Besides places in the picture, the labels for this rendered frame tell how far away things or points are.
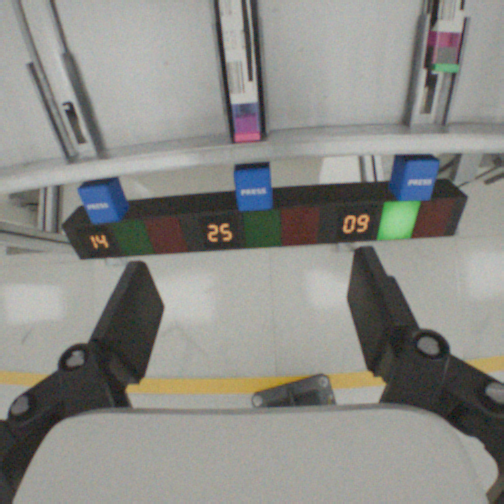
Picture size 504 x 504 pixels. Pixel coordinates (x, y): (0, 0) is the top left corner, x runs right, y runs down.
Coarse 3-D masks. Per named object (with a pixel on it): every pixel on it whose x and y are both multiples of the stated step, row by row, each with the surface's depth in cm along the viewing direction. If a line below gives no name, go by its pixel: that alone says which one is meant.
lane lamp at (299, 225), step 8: (288, 208) 22; (296, 208) 22; (304, 208) 22; (312, 208) 22; (288, 216) 22; (296, 216) 22; (304, 216) 22; (312, 216) 22; (288, 224) 23; (296, 224) 22; (304, 224) 22; (312, 224) 22; (288, 232) 23; (296, 232) 23; (304, 232) 23; (312, 232) 23; (288, 240) 23; (296, 240) 23; (304, 240) 23; (312, 240) 23
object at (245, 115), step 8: (232, 104) 15; (240, 104) 15; (248, 104) 15; (256, 104) 15; (240, 112) 15; (248, 112) 15; (256, 112) 15; (240, 120) 15; (248, 120) 15; (256, 120) 15; (240, 128) 16; (248, 128) 16; (256, 128) 16
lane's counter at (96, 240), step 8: (80, 232) 23; (88, 232) 23; (96, 232) 23; (104, 232) 23; (88, 240) 24; (96, 240) 24; (104, 240) 24; (88, 248) 24; (96, 248) 24; (104, 248) 24; (112, 248) 24; (96, 256) 25
